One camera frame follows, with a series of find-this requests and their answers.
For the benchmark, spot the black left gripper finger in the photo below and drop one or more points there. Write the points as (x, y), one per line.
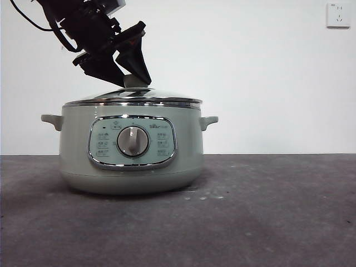
(133, 55)
(103, 69)

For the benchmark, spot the glass lid with green knob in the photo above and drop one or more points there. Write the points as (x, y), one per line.
(155, 97)

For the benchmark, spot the pale green electric cooking pot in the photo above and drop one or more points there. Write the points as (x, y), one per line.
(75, 144)

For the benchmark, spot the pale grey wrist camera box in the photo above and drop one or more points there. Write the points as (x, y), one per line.
(115, 5)

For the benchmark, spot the white wall socket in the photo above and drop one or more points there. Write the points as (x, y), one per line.
(338, 16)

